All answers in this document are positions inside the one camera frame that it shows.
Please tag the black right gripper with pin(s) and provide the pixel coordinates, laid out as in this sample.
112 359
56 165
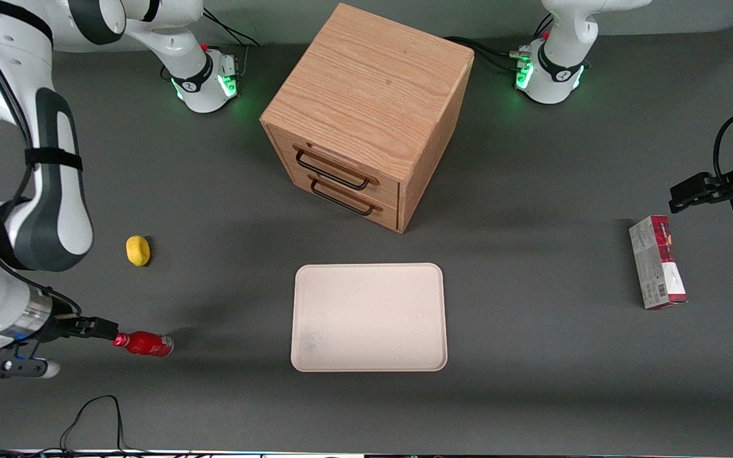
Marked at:
63 326

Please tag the red coke bottle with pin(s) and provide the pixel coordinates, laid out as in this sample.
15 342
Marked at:
147 344

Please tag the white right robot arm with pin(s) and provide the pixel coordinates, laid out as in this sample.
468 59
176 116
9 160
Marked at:
55 216

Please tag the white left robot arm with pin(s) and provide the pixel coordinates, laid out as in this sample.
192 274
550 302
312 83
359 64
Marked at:
560 70

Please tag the beige rectangular tray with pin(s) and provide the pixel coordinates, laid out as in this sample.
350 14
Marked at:
369 318

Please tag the grey and red carton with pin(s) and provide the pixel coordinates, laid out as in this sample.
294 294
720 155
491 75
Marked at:
656 264

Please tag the yellow lemon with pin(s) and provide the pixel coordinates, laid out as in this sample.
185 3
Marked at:
138 250

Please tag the wooden drawer front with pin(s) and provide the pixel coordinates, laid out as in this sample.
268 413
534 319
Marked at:
389 213
385 187

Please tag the wooden drawer cabinet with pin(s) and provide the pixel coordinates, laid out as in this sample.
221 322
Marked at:
373 83

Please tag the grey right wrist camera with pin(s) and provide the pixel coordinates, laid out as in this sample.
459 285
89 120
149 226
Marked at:
4 367

